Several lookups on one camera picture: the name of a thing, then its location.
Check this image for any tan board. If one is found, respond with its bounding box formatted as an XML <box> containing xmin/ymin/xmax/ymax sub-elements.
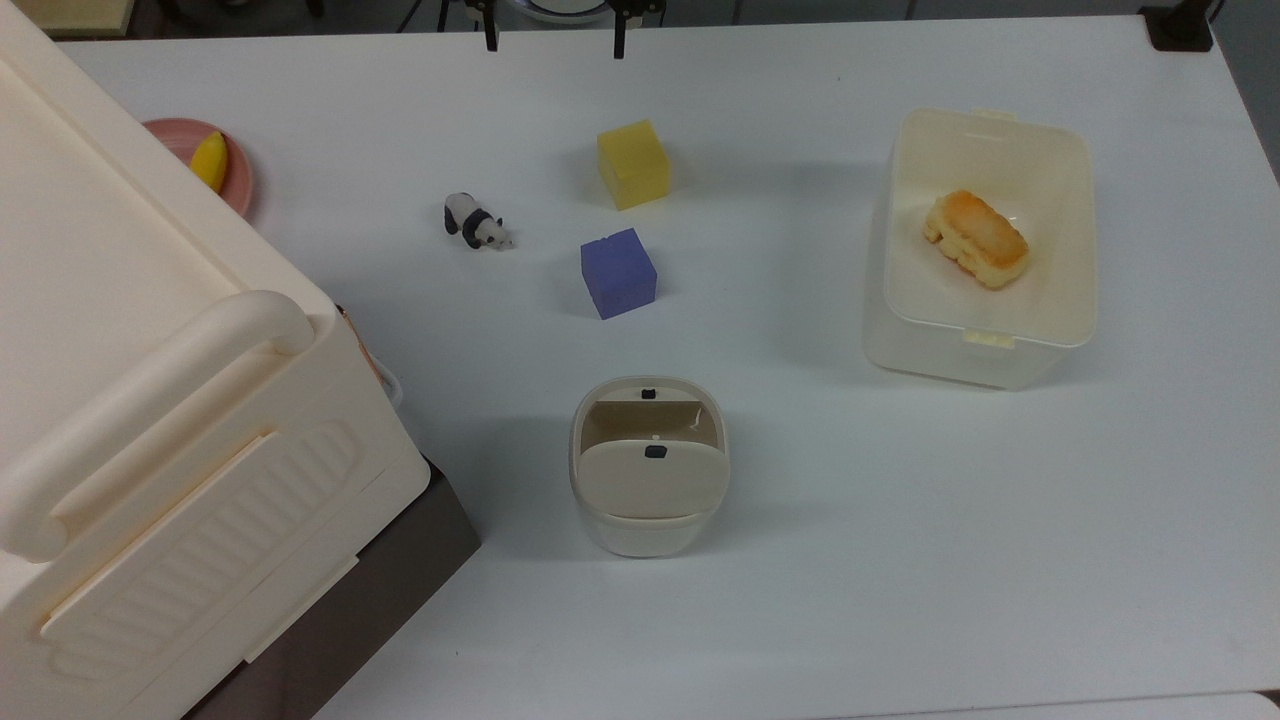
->
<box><xmin>10</xmin><ymin>0</ymin><xmax>137</xmax><ymax>37</ymax></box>

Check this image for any yellow toy banana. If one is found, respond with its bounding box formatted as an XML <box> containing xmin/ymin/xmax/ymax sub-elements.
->
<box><xmin>190</xmin><ymin>131</ymin><xmax>229</xmax><ymax>194</ymax></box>

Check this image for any beige trash can body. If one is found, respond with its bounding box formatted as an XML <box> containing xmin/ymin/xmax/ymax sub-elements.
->
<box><xmin>569</xmin><ymin>376</ymin><xmax>731</xmax><ymax>559</ymax></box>

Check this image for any purple foam cube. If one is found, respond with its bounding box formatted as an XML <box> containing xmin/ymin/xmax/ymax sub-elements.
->
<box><xmin>580</xmin><ymin>228</ymin><xmax>658</xmax><ymax>320</ymax></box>

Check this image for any black table clamp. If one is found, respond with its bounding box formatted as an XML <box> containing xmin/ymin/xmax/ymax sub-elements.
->
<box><xmin>1140</xmin><ymin>0</ymin><xmax>1226</xmax><ymax>53</ymax></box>

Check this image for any cream plastic storage box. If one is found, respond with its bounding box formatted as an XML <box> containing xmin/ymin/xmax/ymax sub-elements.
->
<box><xmin>0</xmin><ymin>0</ymin><xmax>431</xmax><ymax>720</ymax></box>

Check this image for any pink plate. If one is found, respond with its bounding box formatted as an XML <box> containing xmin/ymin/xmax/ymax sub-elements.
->
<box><xmin>143</xmin><ymin>118</ymin><xmax>256</xmax><ymax>219</ymax></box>

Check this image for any beige trash can lid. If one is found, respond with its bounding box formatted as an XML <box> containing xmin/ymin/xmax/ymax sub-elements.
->
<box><xmin>580</xmin><ymin>437</ymin><xmax>729</xmax><ymax>521</ymax></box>

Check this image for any toy bread loaf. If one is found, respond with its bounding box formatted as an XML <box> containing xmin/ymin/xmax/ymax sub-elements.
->
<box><xmin>922</xmin><ymin>190</ymin><xmax>1030</xmax><ymax>291</ymax></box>

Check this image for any cream plastic open container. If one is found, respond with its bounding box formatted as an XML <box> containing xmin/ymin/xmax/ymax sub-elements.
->
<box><xmin>862</xmin><ymin>108</ymin><xmax>1098</xmax><ymax>391</ymax></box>

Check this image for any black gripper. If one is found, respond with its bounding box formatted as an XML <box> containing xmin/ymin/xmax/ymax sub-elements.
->
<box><xmin>462</xmin><ymin>0</ymin><xmax>666</xmax><ymax>59</ymax></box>

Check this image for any yellow foam cube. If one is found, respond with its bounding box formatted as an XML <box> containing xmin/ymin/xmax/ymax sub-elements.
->
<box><xmin>597</xmin><ymin>119</ymin><xmax>672</xmax><ymax>211</ymax></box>

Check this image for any toy panda figure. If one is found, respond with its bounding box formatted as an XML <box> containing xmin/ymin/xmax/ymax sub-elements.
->
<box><xmin>444</xmin><ymin>192</ymin><xmax>516</xmax><ymax>251</ymax></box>

